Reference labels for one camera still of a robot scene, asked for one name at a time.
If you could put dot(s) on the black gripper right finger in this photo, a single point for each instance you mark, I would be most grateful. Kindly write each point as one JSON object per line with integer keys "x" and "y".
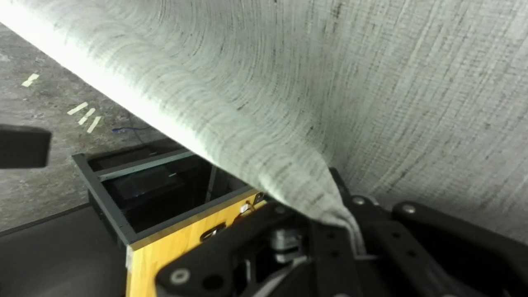
{"x": 429, "y": 253}

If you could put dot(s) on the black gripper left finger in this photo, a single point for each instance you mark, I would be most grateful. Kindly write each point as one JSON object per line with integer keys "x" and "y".
{"x": 307, "y": 264}

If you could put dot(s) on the grey fabric curtain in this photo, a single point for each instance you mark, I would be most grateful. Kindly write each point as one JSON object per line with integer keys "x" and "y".
{"x": 330, "y": 83}

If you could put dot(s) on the open wooden shelf cabinet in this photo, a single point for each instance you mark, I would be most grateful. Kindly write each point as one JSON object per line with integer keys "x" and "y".
{"x": 165, "y": 248}

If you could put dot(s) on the white floor tape strip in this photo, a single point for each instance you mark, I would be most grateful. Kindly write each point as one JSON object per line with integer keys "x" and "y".
{"x": 92, "y": 124}
{"x": 86, "y": 116}
{"x": 77, "y": 109}
{"x": 29, "y": 79}

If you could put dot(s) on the black box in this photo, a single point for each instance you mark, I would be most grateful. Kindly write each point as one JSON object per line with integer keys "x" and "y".
{"x": 21, "y": 145}

